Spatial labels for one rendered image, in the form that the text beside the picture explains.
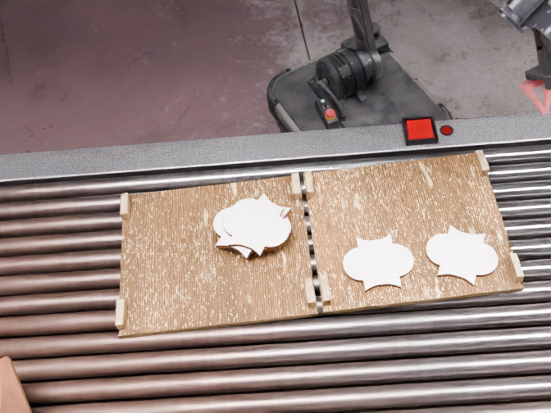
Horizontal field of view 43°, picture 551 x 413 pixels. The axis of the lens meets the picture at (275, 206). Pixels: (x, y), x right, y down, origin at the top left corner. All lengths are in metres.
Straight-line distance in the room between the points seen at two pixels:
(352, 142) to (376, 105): 0.96
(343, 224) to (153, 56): 1.95
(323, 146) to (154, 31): 1.88
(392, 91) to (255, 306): 1.46
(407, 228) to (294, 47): 1.82
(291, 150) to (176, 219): 0.33
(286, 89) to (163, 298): 1.42
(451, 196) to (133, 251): 0.71
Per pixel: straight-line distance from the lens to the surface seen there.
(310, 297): 1.41
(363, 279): 1.44
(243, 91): 3.06
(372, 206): 1.55
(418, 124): 1.70
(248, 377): 1.40
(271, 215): 1.47
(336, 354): 1.41
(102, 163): 1.74
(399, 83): 2.74
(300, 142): 1.68
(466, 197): 1.58
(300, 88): 2.72
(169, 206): 1.59
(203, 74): 3.16
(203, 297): 1.46
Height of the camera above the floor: 2.23
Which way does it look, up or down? 56 degrees down
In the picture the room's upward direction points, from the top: 8 degrees counter-clockwise
